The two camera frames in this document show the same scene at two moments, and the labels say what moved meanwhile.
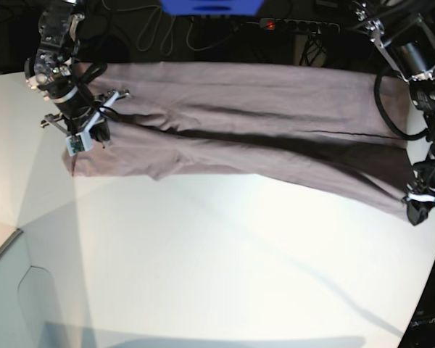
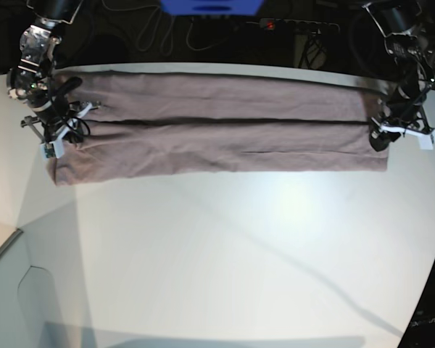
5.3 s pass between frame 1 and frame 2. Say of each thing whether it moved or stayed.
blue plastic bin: stayed
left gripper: moved
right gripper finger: moved
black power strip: stayed
